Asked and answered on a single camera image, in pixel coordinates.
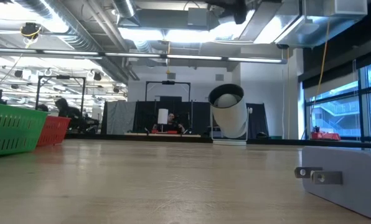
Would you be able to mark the white desk lamp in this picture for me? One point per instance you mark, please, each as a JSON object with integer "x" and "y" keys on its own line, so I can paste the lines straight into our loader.
{"x": 232, "y": 121}

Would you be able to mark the grey cloth partition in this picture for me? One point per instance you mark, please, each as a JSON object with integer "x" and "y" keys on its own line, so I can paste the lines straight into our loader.
{"x": 118, "y": 116}

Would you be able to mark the red machine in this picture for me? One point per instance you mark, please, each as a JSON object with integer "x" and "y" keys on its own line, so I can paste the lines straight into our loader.
{"x": 327, "y": 136}

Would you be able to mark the green plastic basket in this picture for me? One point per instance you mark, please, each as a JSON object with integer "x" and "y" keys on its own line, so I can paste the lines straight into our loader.
{"x": 11, "y": 130}

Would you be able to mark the red plastic basket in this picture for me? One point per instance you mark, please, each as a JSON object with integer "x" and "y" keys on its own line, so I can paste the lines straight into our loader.
{"x": 54, "y": 130}

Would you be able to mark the white cylindrical lampshade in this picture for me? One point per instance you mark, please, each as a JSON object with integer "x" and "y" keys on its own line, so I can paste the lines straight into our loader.
{"x": 162, "y": 116}

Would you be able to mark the lavender wall charger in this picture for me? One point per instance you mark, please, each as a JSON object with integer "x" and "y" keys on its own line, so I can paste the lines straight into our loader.
{"x": 359, "y": 199}

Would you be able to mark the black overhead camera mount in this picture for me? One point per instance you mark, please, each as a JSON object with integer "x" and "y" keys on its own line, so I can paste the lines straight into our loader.
{"x": 235, "y": 12}

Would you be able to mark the round silver ventilation duct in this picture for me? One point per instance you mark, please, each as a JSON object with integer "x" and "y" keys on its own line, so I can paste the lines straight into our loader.
{"x": 79, "y": 40}

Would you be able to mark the large rectangular silver duct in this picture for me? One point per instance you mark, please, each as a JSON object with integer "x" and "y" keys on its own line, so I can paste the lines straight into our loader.
{"x": 313, "y": 28}

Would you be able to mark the black curtain partition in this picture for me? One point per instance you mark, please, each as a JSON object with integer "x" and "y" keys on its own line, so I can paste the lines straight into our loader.
{"x": 198, "y": 118}

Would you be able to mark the long ceiling light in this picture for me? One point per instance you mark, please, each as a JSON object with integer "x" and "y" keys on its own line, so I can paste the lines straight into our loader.
{"x": 132, "y": 55}

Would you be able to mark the person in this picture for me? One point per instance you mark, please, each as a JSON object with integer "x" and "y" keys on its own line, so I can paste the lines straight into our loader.
{"x": 65, "y": 110}
{"x": 170, "y": 126}
{"x": 43, "y": 108}

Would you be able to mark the black camera gantry frame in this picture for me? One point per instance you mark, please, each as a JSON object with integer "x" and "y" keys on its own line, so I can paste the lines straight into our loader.
{"x": 168, "y": 82}
{"x": 61, "y": 77}

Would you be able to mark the black window frame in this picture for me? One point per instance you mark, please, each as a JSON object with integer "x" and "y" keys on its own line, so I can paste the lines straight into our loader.
{"x": 361, "y": 124}

